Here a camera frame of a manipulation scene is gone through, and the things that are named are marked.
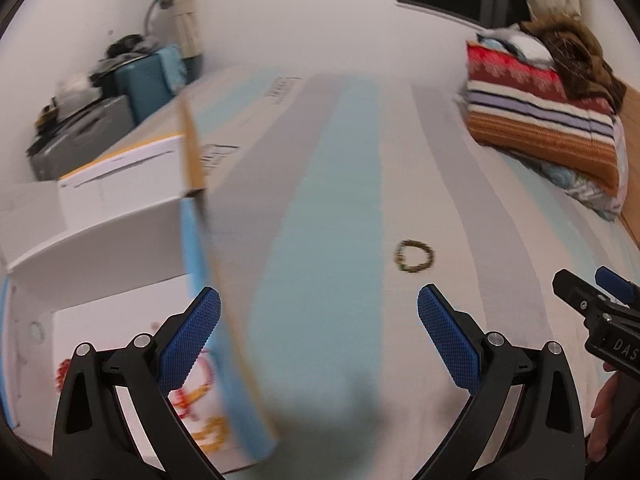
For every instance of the right hand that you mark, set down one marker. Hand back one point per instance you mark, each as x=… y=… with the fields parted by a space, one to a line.
x=602 y=412

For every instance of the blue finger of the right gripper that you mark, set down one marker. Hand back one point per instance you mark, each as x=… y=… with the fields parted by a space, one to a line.
x=625 y=291

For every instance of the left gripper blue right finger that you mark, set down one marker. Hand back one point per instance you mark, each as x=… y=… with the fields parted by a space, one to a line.
x=522 y=419

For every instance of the striped bed sheet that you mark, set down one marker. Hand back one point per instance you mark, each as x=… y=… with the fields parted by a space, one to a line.
x=332 y=200

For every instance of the brown fur coat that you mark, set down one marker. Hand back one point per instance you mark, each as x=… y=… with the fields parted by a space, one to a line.
x=578 y=59

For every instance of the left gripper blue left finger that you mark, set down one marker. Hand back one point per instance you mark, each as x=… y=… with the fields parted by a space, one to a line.
x=92 y=439

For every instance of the teal suitcase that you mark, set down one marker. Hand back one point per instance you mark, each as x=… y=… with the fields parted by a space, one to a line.
x=151 y=82

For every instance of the wooden headboard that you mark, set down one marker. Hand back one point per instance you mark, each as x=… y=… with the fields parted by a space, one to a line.
x=626 y=138

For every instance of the white folded garment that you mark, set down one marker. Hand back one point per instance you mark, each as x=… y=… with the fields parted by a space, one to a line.
x=527 y=49

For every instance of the blue desk lamp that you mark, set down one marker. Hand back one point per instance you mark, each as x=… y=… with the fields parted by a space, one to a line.
x=154 y=6

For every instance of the grey suitcase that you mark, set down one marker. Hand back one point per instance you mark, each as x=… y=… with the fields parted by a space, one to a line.
x=63 y=145

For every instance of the floral pillow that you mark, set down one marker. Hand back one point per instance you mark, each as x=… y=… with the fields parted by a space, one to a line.
x=586 y=191

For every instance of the white blue yellow cardboard box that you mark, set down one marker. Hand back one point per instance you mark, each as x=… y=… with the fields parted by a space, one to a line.
x=110 y=251

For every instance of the striped folded quilt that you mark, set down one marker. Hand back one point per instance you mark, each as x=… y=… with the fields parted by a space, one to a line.
x=524 y=109

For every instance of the beige curtain left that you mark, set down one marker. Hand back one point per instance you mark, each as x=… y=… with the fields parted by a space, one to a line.
x=187 y=29

